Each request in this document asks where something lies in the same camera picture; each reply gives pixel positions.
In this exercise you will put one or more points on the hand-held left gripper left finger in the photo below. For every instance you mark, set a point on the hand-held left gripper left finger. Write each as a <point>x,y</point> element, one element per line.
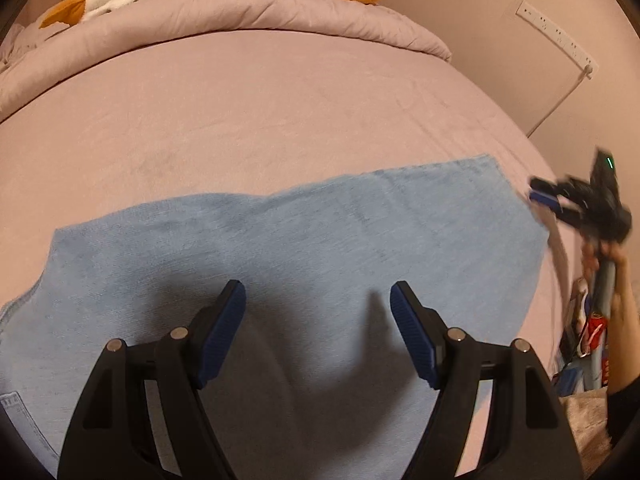
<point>225,330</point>

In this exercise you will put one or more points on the red soda can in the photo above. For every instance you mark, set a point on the red soda can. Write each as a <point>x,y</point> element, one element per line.
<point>595,330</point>

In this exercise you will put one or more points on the white power strip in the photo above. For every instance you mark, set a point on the white power strip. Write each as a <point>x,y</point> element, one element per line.
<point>550,30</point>

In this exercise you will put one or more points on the light blue denim pants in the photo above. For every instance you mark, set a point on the light blue denim pants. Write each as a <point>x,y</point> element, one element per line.
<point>300,240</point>

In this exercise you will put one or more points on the person's right forearm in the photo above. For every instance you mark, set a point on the person's right forearm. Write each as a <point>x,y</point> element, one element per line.
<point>625,320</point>

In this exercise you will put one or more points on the beige fluffy cloth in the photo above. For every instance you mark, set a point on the beige fluffy cloth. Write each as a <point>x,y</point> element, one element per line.
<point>585,425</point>

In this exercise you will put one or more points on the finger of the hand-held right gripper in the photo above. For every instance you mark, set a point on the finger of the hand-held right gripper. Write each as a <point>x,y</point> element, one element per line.
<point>545,196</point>
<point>565,216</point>

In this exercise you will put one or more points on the blue box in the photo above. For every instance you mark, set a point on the blue box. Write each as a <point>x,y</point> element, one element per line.
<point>575,375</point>

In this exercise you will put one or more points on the pink comforter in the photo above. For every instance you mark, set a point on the pink comforter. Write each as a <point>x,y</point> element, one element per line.
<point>250,10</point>

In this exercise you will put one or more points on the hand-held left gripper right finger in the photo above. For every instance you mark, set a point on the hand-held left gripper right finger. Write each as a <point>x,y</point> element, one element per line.
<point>415,335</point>

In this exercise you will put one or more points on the person's right hand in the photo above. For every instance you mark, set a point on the person's right hand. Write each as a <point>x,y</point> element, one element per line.
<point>591,260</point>

